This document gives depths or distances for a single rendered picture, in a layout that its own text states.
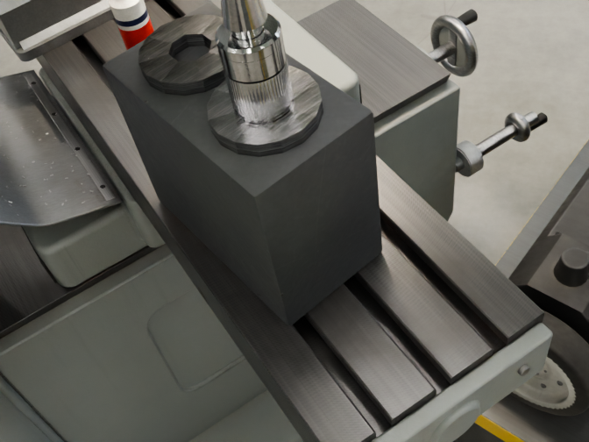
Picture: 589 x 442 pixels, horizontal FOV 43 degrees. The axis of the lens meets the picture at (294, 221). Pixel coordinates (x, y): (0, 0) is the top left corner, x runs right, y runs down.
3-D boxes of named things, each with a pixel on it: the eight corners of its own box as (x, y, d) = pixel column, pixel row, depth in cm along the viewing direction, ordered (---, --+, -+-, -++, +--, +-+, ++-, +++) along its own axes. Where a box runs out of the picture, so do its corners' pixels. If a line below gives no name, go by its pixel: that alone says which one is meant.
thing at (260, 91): (305, 93, 58) (295, 31, 53) (269, 131, 56) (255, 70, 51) (258, 74, 60) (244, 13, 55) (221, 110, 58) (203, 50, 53)
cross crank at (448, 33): (450, 46, 143) (452, -7, 134) (493, 76, 136) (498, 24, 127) (383, 83, 139) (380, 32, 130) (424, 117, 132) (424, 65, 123)
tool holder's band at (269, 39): (295, 31, 53) (294, 19, 52) (255, 70, 51) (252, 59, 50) (244, 13, 55) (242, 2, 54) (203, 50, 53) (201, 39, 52)
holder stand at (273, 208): (245, 139, 84) (206, -14, 68) (384, 252, 72) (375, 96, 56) (158, 200, 80) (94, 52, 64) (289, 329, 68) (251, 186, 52)
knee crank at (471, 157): (531, 112, 142) (535, 89, 137) (555, 130, 139) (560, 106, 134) (442, 167, 137) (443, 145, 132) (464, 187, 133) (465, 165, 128)
